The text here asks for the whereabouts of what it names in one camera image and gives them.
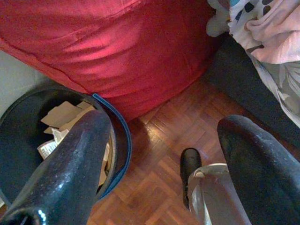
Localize silver robot leg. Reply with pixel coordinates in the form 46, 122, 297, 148
188, 163, 253, 225

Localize pink cartoon print blanket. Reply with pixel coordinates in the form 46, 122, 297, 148
206, 0, 300, 65

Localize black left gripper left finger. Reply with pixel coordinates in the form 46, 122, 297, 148
0, 110, 112, 225

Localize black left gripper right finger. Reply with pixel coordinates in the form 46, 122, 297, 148
217, 114, 300, 225

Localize brown cardboard pieces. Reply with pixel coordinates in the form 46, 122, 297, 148
41, 100, 117, 188

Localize black robot foot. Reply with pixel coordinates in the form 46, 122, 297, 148
180, 147, 203, 210

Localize red bean bag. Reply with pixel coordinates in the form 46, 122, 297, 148
0, 0, 221, 121

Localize black round waste bin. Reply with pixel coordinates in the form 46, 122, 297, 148
0, 86, 133, 207

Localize white printed paper scrap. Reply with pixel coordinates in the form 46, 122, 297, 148
37, 127, 70, 160

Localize beige leaf print bedsheet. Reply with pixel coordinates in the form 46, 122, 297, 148
248, 51, 300, 127

